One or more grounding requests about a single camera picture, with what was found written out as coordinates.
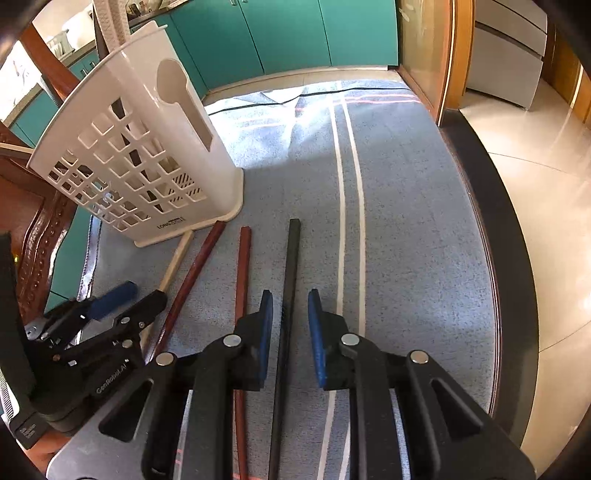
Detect black and cream chopstick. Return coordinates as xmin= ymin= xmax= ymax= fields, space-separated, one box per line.
xmin=267 ymin=218 xmax=301 ymax=480

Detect dark red chopstick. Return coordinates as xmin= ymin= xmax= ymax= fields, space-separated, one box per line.
xmin=145 ymin=221 xmax=226 ymax=363

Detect red-brown chopstick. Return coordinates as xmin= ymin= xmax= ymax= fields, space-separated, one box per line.
xmin=233 ymin=225 xmax=254 ymax=480

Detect carved wooden chair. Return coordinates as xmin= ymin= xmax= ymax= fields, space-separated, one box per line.
xmin=1 ymin=22 xmax=79 ymax=325

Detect blue striped cloth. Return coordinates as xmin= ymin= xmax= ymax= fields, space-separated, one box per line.
xmin=78 ymin=79 xmax=500 ymax=480

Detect grey plastic utensil basket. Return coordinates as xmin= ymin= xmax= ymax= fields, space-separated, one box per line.
xmin=28 ymin=21 xmax=243 ymax=247

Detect glass sliding door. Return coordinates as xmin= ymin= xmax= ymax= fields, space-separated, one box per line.
xmin=397 ymin=0 xmax=476 ymax=125

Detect silver refrigerator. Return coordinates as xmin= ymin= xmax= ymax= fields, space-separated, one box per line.
xmin=467 ymin=0 xmax=548 ymax=109

